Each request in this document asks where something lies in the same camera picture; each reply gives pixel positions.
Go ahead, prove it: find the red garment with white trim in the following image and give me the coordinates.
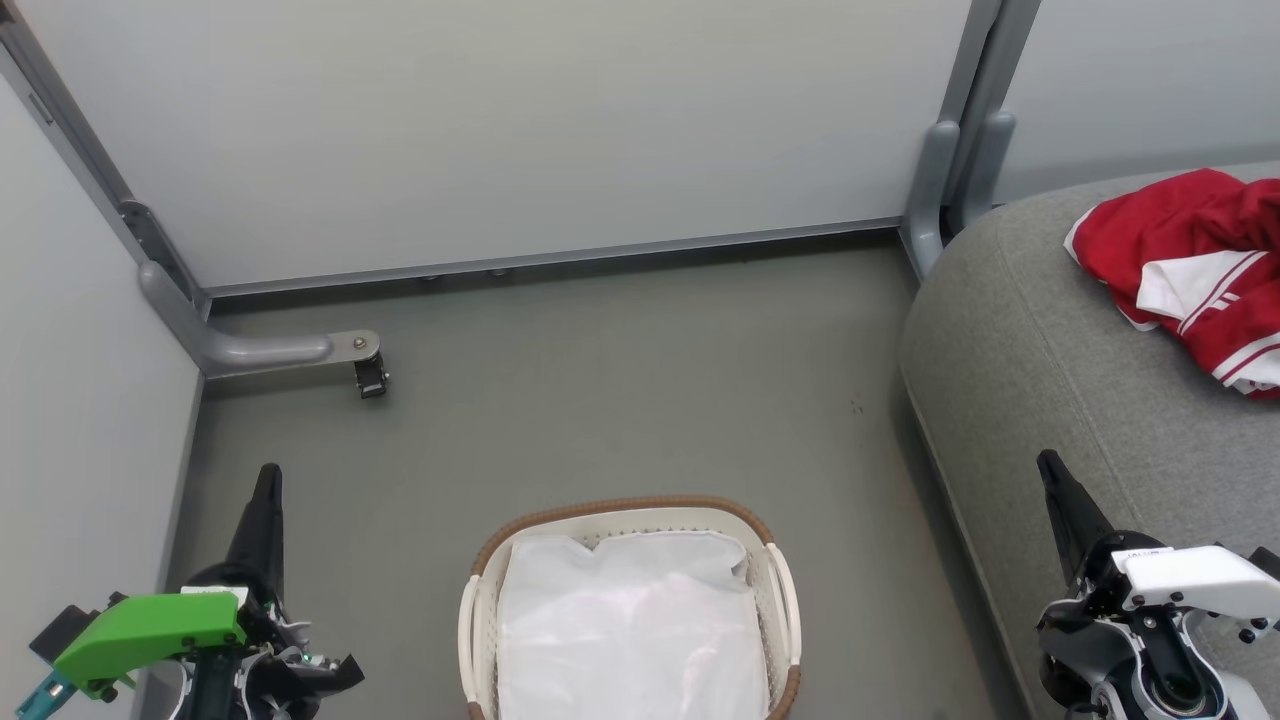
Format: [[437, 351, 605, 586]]
[[1063, 167, 1280, 401]]

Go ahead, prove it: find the white cloth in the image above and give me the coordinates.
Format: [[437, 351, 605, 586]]
[[495, 530, 771, 720]]

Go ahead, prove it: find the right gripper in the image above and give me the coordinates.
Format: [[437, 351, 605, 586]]
[[1036, 449, 1280, 621]]

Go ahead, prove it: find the grey fabric sofa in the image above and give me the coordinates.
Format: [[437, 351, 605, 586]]
[[897, 160, 1280, 720]]

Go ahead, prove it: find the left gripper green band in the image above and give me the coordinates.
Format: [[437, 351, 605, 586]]
[[52, 462, 306, 701]]

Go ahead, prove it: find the black caster wheel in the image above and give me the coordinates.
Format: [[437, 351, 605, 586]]
[[353, 352, 391, 401]]

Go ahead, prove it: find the teal cable connector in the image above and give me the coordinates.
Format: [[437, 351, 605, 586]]
[[14, 668, 73, 720]]

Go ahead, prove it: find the white laundry basket brown rim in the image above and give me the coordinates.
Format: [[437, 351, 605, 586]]
[[458, 495, 803, 720]]

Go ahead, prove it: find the grey partition post with long foot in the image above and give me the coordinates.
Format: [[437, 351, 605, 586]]
[[0, 0, 383, 381]]

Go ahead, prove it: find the grey partition post with feet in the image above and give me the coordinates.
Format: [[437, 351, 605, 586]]
[[897, 0, 1043, 283]]

